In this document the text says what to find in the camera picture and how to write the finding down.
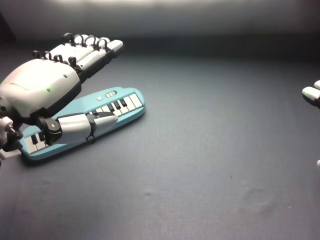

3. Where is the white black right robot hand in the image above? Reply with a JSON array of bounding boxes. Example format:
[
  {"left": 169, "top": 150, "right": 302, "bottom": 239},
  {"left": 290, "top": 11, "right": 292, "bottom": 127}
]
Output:
[{"left": 0, "top": 32, "right": 125, "bottom": 146}]

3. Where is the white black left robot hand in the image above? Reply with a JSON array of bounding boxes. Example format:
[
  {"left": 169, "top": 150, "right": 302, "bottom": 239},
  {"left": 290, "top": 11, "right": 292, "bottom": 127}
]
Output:
[{"left": 301, "top": 79, "right": 320, "bottom": 171}]

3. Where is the teal toy piano keyboard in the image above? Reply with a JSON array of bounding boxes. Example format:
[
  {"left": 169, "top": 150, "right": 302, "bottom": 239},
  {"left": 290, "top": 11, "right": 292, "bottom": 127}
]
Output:
[{"left": 19, "top": 86, "right": 147, "bottom": 167}]

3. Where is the grey table cloth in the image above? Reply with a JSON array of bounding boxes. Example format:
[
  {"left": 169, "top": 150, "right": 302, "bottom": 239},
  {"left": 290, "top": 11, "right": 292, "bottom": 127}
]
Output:
[{"left": 0, "top": 37, "right": 320, "bottom": 240}]

